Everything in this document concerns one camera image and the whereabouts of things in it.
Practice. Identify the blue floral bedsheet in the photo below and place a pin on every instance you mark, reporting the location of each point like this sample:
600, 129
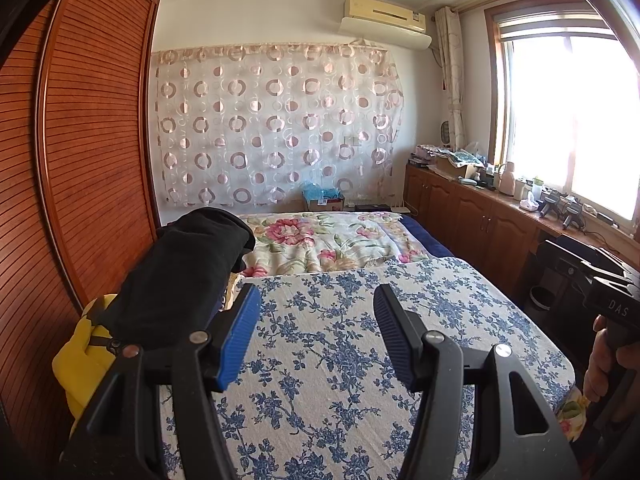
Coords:
325, 320

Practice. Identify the pale window curtain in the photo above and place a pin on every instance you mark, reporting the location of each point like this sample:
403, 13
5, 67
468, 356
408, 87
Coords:
450, 70

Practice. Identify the person's right hand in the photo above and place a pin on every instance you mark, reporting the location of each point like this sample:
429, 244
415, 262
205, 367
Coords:
602, 375

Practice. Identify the cream air conditioner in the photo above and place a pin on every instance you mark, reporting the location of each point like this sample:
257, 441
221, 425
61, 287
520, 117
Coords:
385, 9

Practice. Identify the black handheld device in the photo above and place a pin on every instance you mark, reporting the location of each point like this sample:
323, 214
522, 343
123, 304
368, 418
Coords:
550, 205
574, 215

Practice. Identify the open cardboard box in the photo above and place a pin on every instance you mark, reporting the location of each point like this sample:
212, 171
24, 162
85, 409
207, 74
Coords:
457, 166

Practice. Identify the cardboard box with blue cloth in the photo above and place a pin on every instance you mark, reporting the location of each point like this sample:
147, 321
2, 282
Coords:
322, 197

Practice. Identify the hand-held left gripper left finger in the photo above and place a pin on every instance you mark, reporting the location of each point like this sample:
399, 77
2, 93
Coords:
237, 345

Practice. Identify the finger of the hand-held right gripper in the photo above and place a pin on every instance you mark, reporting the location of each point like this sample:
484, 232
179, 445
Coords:
585, 260
610, 277

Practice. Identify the small round fan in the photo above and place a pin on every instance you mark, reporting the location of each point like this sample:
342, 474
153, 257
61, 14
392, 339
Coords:
445, 132

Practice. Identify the stack of small boxes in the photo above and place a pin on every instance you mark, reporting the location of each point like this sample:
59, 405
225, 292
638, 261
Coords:
421, 156

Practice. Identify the wood-framed window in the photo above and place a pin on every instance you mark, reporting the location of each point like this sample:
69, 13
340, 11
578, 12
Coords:
560, 120

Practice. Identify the wooden slatted wardrobe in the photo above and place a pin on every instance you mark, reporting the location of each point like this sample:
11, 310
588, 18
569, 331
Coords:
90, 135

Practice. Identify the pink bottle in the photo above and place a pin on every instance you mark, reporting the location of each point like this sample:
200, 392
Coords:
508, 180

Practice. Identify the green-capped white bottle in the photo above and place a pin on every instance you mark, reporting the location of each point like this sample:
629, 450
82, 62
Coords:
537, 189

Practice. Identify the white trash bin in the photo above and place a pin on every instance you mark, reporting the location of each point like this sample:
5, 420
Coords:
542, 299

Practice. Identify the circle-patterned sheer curtain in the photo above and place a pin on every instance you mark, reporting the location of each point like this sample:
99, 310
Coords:
275, 125

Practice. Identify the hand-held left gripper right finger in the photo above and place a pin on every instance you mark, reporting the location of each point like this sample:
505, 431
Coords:
395, 340

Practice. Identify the navy blanket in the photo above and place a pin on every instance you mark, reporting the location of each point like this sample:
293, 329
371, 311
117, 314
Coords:
425, 240

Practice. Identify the black fleece pants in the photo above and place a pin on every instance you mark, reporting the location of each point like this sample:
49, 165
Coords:
185, 270

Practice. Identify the wooden side cabinet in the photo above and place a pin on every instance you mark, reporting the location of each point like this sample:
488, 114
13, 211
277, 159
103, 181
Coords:
480, 220

